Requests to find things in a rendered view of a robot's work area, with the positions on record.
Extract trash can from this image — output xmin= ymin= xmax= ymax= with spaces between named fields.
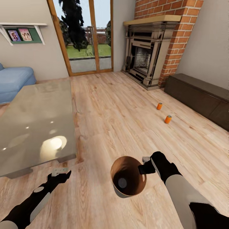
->
xmin=111 ymin=156 xmax=147 ymax=198

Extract can of soda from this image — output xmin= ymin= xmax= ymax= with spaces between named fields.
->
xmin=116 ymin=177 xmax=127 ymax=193
xmin=157 ymin=103 xmax=162 ymax=110
xmin=165 ymin=115 xmax=172 ymax=124

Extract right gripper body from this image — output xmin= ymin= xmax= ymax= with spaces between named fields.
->
xmin=138 ymin=163 xmax=156 ymax=175

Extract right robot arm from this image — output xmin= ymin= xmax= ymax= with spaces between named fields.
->
xmin=138 ymin=151 xmax=229 ymax=229

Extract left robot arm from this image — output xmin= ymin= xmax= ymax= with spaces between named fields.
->
xmin=0 ymin=167 xmax=71 ymax=229

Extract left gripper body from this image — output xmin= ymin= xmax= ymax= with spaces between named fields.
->
xmin=47 ymin=173 xmax=66 ymax=188

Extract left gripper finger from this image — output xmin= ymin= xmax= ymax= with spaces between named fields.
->
xmin=66 ymin=171 xmax=71 ymax=180

